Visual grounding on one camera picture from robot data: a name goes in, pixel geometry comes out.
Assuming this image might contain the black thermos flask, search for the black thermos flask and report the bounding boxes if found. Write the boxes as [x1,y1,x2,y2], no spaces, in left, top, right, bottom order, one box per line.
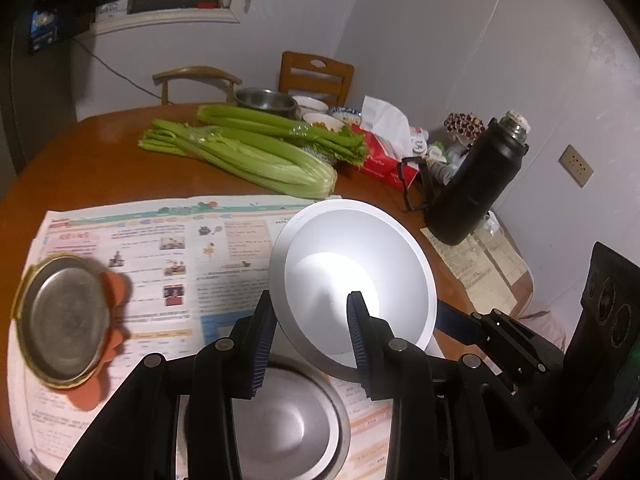
[398,110,531,247]

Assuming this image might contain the colourful printed newspaper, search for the colourful printed newspaper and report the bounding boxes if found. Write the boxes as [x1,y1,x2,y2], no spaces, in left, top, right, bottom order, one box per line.
[7,194,401,480]

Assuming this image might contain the blue box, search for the blue box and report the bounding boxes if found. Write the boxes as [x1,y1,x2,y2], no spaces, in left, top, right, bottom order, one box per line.
[27,7,63,54]

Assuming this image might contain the curved-back wooden chair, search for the curved-back wooden chair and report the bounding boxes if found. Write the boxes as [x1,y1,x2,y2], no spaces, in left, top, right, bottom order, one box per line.
[152,66,243,107]

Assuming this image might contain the leafy celery bunch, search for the leafy celery bunch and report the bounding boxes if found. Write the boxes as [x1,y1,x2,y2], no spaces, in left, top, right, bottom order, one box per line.
[196,104,371,166]

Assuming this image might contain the brown patterned ornament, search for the brown patterned ornament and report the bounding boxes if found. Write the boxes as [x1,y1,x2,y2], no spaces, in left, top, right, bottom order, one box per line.
[445,112,487,139]

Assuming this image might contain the plain white bowl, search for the plain white bowl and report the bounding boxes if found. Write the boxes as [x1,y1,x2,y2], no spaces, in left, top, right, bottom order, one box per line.
[291,95,330,114]

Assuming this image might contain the bowl with yellow food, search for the bowl with yellow food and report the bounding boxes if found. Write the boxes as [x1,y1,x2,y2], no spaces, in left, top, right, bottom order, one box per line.
[302,111,346,132]

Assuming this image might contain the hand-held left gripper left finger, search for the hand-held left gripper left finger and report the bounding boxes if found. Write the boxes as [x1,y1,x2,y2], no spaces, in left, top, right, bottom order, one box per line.
[57,290,278,480]

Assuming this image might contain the steel basin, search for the steel basin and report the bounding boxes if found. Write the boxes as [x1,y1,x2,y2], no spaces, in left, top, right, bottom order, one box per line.
[234,88,300,121]

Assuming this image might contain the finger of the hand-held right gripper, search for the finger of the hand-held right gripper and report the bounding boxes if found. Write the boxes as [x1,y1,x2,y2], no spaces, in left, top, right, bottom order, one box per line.
[436,301,567,387]

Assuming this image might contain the wall socket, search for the wall socket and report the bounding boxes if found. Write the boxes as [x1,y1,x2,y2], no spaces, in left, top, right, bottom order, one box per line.
[559,145,595,189]

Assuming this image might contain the thick celery bunch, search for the thick celery bunch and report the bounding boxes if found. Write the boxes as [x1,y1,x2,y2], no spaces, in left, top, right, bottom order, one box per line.
[137,119,337,199]

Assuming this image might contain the wooden chair with cutout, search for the wooden chair with cutout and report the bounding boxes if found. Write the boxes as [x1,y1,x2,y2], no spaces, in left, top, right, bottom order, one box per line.
[278,51,355,109]

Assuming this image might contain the paper receipt sheets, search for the paper receipt sheets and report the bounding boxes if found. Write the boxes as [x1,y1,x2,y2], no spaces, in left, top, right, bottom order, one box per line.
[420,210,529,317]

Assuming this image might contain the blue patterned bowl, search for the blue patterned bowl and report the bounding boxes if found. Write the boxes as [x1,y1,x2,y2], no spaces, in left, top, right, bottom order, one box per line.
[327,106,362,127]

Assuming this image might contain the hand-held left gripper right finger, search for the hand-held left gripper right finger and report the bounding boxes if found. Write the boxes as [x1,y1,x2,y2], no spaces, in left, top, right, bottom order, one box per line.
[346,291,576,480]

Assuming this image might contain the stainless steel bowl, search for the stainless steel bowl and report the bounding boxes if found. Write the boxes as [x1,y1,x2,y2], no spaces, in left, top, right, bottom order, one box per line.
[175,352,354,480]

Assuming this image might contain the orange flower-shaped plate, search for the orange flower-shaped plate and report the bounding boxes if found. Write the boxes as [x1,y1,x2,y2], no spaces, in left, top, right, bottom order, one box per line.
[66,270,134,412]

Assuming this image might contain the dark wall cable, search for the dark wall cable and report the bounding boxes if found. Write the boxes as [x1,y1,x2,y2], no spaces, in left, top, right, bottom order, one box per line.
[75,40,166,102]

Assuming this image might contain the round metal plate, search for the round metal plate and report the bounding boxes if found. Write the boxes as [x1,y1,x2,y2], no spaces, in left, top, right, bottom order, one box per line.
[22,255,112,384]
[10,252,119,390]

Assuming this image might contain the large white red-patterned bowl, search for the large white red-patterned bowl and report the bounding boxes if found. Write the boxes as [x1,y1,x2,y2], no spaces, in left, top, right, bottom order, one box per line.
[269,199,438,382]

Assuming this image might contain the red tissue packet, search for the red tissue packet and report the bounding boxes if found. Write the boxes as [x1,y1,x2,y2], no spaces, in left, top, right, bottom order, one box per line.
[350,95,422,192]

